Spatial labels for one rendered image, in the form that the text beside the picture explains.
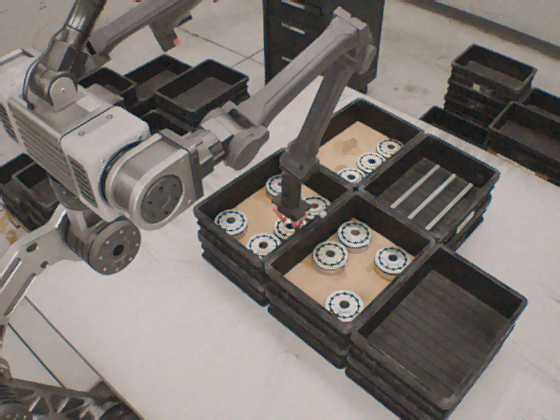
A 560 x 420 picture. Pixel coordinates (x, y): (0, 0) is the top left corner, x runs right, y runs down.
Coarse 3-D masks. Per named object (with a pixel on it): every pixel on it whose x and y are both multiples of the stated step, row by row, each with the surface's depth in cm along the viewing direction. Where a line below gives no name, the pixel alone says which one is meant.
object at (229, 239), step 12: (252, 168) 173; (336, 180) 170; (216, 192) 166; (348, 192) 165; (204, 204) 163; (336, 204) 161; (204, 216) 159; (216, 228) 155; (300, 228) 155; (228, 240) 153; (288, 240) 152; (240, 252) 151; (252, 252) 149; (264, 264) 148
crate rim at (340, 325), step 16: (352, 192) 165; (336, 208) 161; (384, 208) 160; (320, 224) 157; (432, 240) 151; (272, 256) 148; (416, 256) 147; (272, 272) 144; (400, 272) 143; (288, 288) 142; (384, 288) 140; (368, 304) 137; (336, 320) 133; (352, 320) 133
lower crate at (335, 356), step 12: (276, 300) 151; (276, 312) 159; (288, 312) 150; (288, 324) 157; (300, 324) 150; (300, 336) 155; (312, 336) 149; (324, 336) 143; (312, 348) 152; (324, 348) 147; (336, 348) 141; (348, 348) 140; (336, 360) 147
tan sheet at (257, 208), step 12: (264, 192) 179; (312, 192) 179; (240, 204) 176; (252, 204) 176; (264, 204) 176; (252, 216) 172; (264, 216) 172; (276, 216) 172; (252, 228) 168; (264, 228) 168; (240, 240) 165
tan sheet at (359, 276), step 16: (336, 240) 165; (384, 240) 164; (352, 256) 160; (368, 256) 160; (288, 272) 156; (304, 272) 156; (352, 272) 156; (368, 272) 156; (304, 288) 153; (320, 288) 152; (336, 288) 152; (352, 288) 152; (368, 288) 152; (320, 304) 149
